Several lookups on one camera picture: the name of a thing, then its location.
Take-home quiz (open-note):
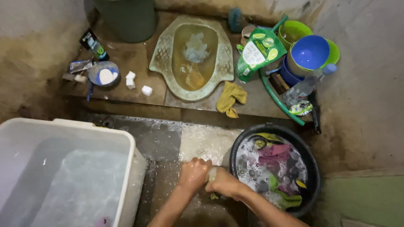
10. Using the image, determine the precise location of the brown scrub brush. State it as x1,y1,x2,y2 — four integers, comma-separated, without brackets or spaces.
268,73,290,96

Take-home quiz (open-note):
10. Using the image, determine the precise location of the green detergent pouch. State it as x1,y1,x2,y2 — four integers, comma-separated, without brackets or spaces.
235,28,288,84

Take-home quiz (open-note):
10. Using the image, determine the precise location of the small green white sachet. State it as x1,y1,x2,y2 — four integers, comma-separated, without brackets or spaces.
289,100,314,116

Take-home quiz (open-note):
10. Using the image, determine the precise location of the pink wet garment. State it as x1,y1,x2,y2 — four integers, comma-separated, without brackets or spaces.
258,144,293,164

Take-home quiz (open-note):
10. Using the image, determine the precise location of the squat toilet pan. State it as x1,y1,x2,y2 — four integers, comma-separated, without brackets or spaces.
149,15,235,102

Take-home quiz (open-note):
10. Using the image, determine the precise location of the teal toilet brush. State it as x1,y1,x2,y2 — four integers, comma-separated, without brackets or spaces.
228,7,243,34

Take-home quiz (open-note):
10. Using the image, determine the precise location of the white plastic storage tub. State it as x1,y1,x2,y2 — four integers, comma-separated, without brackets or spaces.
0,117,148,227

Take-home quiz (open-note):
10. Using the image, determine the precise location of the brown round container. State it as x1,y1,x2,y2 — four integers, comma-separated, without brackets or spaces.
240,25,257,47

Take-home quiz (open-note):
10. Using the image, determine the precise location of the wet white cloth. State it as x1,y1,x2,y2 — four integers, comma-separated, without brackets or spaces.
207,167,219,184

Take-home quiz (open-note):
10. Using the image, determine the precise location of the black long handle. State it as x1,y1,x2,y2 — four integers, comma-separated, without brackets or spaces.
308,90,322,135

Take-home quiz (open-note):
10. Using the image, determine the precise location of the green hose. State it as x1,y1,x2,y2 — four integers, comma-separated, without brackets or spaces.
258,14,306,127

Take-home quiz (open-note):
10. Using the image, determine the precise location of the dark blue plastic tub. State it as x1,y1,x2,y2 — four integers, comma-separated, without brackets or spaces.
280,56,306,87

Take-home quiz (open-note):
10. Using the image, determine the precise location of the silver foil sachet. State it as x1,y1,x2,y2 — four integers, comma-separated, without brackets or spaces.
69,59,94,74

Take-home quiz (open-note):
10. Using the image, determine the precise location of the yellow and black wet garment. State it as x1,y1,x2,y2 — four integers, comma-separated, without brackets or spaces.
248,132,284,151

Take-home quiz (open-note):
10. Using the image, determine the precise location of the black facewash tube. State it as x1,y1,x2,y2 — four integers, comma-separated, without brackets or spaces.
79,28,110,62

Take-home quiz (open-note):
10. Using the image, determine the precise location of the blue plastic bowl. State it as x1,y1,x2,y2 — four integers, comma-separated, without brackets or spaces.
290,35,331,71

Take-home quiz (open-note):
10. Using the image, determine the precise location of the green wet garment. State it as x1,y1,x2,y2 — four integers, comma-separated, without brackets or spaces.
269,174,303,210

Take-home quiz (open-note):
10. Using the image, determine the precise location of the lime green plastic bowl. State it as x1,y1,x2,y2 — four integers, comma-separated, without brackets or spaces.
320,38,341,69

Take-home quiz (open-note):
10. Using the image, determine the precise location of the person's left hand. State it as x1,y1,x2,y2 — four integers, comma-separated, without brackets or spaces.
177,157,213,192

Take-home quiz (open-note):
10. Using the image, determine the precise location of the person's right hand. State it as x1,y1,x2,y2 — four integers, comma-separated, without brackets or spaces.
205,167,245,200

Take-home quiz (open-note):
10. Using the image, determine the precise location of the black wash basin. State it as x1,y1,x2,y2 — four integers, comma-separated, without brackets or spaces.
229,124,322,218

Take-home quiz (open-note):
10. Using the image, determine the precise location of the clear plastic bottle blue cap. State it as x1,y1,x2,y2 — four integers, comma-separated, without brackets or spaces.
282,63,338,106

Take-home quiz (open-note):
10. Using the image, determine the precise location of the dark green bucket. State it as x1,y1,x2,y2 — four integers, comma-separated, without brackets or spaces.
93,0,157,44

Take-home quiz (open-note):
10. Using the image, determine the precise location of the blue soap dish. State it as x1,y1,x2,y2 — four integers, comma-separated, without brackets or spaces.
86,61,120,102

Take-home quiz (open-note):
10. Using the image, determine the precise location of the lime green plastic cup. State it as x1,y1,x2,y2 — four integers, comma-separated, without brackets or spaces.
277,20,314,51

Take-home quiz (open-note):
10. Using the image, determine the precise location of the yellow rag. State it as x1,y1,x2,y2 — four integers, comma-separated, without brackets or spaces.
216,81,248,119

